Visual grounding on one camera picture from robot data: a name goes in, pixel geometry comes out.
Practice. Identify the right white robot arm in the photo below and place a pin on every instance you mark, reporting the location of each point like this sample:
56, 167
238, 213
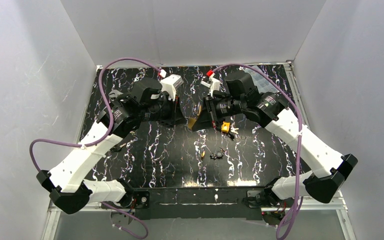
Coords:
328, 168

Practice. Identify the clear plastic screw box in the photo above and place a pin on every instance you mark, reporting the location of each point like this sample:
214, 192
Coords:
262, 84

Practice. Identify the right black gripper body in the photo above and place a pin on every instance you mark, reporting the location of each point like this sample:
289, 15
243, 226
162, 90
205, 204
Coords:
207, 110

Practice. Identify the yellow padlock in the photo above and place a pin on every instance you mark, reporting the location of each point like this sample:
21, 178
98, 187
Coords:
229, 129

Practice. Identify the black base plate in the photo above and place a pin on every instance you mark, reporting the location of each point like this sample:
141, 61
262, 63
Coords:
201, 202

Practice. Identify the large brass padlock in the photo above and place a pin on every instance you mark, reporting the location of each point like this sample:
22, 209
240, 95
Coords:
199, 109

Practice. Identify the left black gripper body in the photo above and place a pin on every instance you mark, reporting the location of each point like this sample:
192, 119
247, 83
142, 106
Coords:
174, 109

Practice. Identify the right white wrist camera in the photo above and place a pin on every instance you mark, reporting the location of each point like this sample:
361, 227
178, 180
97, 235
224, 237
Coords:
210, 82

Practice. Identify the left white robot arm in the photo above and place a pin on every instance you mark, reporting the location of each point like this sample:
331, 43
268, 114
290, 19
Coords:
149, 100

